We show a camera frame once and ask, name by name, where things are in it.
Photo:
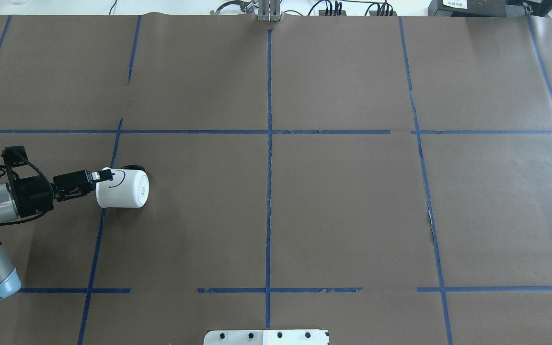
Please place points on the white mug black handle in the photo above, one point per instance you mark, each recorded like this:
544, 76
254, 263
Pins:
129, 188

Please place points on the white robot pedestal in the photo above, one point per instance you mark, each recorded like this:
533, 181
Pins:
268, 337

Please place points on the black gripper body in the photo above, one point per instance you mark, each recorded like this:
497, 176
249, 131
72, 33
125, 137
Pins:
34, 196

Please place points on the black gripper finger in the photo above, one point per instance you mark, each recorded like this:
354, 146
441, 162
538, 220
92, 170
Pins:
101, 176

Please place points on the aluminium frame post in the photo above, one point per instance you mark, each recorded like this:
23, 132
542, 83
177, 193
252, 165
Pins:
268, 10

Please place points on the orange black connector strip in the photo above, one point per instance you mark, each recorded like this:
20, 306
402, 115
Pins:
333, 8

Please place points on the black box device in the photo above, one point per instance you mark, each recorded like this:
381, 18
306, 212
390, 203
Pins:
470, 8

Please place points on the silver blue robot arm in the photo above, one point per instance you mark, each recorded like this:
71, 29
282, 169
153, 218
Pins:
10, 282

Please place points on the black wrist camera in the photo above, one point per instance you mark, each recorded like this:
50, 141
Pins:
13, 157

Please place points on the brown paper table cover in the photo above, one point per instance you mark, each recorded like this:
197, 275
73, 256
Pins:
387, 179

